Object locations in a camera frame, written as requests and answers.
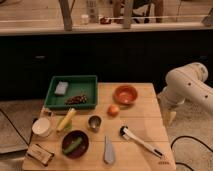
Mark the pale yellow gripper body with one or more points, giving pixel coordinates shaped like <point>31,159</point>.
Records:
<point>169,113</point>

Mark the white dish brush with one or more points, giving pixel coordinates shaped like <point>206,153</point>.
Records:
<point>127,134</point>

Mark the red bowl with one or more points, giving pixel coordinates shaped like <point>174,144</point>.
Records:
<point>125,94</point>

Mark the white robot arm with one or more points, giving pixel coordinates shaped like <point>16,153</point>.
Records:
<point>186,82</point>

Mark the dark maroon bowl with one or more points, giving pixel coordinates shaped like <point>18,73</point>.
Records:
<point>81,149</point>

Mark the orange round fruit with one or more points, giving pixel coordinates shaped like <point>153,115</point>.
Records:
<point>113,110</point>

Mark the small metal cup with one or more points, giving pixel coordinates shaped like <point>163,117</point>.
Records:
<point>94,123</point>

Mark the green plastic tray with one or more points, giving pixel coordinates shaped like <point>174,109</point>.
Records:
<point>78,85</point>

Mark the green cucumber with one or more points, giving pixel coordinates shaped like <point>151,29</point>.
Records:
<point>73,145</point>

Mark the yellow corn cob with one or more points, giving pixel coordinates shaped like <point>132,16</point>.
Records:
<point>66,119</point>

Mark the grey sponge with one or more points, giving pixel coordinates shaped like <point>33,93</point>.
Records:
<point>61,88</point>

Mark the white cup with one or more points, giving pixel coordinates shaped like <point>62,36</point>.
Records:
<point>42,127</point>

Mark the brown wooden box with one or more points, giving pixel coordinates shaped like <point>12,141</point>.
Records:
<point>40,154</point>

